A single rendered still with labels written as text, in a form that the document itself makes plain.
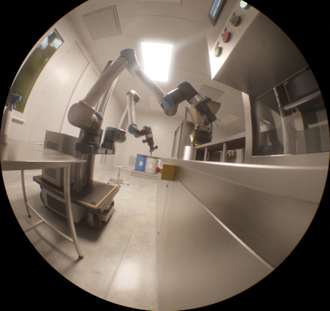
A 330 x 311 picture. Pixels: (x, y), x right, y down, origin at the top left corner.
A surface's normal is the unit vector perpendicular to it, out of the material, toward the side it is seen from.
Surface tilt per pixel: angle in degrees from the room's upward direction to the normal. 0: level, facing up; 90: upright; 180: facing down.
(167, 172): 90
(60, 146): 90
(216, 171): 90
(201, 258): 90
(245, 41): 180
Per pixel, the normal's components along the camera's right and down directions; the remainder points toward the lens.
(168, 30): -0.15, 0.98
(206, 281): -0.99, -0.16
